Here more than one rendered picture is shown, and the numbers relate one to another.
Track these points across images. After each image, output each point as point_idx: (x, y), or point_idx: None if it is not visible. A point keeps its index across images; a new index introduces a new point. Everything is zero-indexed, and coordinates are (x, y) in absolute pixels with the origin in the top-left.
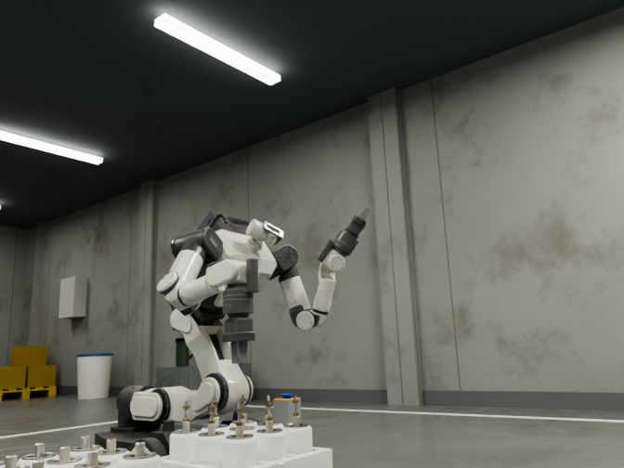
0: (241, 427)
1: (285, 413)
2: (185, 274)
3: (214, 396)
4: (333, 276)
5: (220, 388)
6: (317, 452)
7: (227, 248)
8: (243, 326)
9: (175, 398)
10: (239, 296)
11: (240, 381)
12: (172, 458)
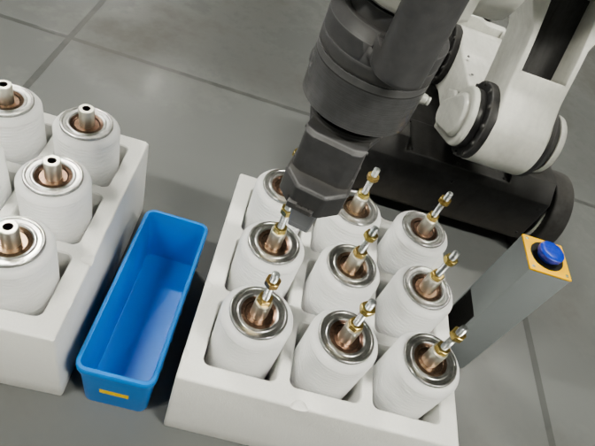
0: (260, 310)
1: (510, 279)
2: None
3: (454, 132)
4: None
5: (473, 127)
6: (410, 435)
7: None
8: (313, 160)
9: (457, 65)
10: (338, 59)
11: (529, 138)
12: (248, 205)
